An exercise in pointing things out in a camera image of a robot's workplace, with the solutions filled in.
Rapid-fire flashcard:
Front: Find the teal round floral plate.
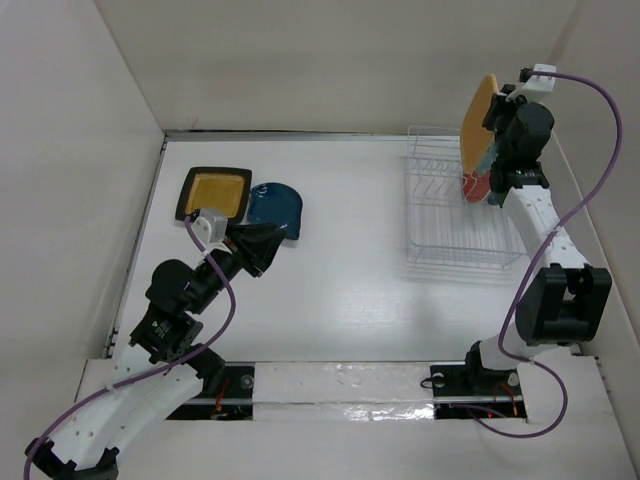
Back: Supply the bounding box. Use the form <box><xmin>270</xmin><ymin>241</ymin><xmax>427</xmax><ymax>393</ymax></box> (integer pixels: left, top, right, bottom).
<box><xmin>486</xmin><ymin>192</ymin><xmax>504</xmax><ymax>208</ymax></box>

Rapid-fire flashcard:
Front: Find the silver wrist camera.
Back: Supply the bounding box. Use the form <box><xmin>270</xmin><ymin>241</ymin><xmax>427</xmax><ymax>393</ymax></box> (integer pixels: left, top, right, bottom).
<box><xmin>508</xmin><ymin>64</ymin><xmax>557</xmax><ymax>103</ymax></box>
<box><xmin>184</xmin><ymin>208</ymin><xmax>228</xmax><ymax>251</ymax></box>

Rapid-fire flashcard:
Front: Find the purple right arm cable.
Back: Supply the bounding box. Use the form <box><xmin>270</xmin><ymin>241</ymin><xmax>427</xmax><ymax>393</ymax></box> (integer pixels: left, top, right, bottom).
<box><xmin>469</xmin><ymin>71</ymin><xmax>624</xmax><ymax>439</ymax></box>

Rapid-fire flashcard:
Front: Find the black yellow square plate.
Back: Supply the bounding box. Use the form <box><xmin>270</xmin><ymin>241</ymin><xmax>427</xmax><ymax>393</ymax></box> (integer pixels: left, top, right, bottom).
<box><xmin>174</xmin><ymin>167</ymin><xmax>252</xmax><ymax>224</ymax></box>

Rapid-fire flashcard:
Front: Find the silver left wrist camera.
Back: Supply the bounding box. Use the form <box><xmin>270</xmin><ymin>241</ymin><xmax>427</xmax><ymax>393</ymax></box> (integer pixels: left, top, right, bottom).
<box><xmin>184</xmin><ymin>208</ymin><xmax>228</xmax><ymax>251</ymax></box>

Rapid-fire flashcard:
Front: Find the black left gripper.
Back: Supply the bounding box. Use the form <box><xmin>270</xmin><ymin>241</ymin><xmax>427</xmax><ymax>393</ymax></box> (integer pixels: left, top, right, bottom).
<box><xmin>190</xmin><ymin>221</ymin><xmax>286</xmax><ymax>312</ymax></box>

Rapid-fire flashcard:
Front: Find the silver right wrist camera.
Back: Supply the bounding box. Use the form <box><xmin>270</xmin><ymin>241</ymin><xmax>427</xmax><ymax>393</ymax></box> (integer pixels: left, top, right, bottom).
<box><xmin>508</xmin><ymin>64</ymin><xmax>557</xmax><ymax>103</ymax></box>

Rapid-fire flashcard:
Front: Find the red teal round plate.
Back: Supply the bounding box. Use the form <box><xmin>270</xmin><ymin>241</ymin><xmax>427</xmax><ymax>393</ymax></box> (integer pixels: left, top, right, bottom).
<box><xmin>462</xmin><ymin>144</ymin><xmax>496</xmax><ymax>204</ymax></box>

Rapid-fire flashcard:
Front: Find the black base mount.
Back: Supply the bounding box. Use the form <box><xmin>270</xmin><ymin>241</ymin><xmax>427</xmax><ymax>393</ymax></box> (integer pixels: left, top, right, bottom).
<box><xmin>167</xmin><ymin>363</ymin><xmax>255</xmax><ymax>421</ymax></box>
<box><xmin>420</xmin><ymin>364</ymin><xmax>527</xmax><ymax>420</ymax></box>

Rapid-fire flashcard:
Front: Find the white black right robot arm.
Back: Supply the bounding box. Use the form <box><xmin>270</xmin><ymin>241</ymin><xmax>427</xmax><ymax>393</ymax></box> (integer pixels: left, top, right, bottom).
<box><xmin>460</xmin><ymin>75</ymin><xmax>613</xmax><ymax>394</ymax></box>

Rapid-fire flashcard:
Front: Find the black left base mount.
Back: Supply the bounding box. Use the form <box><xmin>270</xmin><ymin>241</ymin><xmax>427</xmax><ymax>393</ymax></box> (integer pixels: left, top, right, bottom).
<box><xmin>167</xmin><ymin>363</ymin><xmax>255</xmax><ymax>421</ymax></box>

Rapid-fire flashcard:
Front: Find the woven bamboo square tray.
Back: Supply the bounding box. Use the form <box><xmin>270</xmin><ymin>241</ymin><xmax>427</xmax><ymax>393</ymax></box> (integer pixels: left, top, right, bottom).
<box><xmin>459</xmin><ymin>74</ymin><xmax>498</xmax><ymax>175</ymax></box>

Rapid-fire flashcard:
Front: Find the dark blue heart-shaped plate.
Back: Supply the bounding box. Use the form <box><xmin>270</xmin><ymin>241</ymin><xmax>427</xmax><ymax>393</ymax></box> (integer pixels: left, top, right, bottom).
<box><xmin>246</xmin><ymin>182</ymin><xmax>304</xmax><ymax>241</ymax></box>

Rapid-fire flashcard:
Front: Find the white wire dish rack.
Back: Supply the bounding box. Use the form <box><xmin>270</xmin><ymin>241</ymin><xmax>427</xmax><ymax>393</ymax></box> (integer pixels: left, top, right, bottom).
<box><xmin>405</xmin><ymin>126</ymin><xmax>526</xmax><ymax>270</ymax></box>

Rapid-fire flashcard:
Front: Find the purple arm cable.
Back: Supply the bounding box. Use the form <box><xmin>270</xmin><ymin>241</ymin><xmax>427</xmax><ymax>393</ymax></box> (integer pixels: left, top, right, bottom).
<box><xmin>23</xmin><ymin>214</ymin><xmax>237</xmax><ymax>479</ymax></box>
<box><xmin>469</xmin><ymin>71</ymin><xmax>624</xmax><ymax>439</ymax></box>

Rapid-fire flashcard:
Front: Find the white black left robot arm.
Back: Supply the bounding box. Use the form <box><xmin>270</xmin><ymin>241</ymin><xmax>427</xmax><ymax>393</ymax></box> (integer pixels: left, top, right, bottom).
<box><xmin>23</xmin><ymin>217</ymin><xmax>286</xmax><ymax>479</ymax></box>

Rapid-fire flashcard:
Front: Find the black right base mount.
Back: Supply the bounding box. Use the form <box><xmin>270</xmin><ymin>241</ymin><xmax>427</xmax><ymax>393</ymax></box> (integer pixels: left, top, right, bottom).
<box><xmin>420</xmin><ymin>364</ymin><xmax>527</xmax><ymax>420</ymax></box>

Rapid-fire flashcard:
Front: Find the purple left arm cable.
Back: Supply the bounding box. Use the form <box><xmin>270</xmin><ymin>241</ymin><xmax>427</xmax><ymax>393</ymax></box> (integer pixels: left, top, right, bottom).
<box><xmin>23</xmin><ymin>214</ymin><xmax>237</xmax><ymax>479</ymax></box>

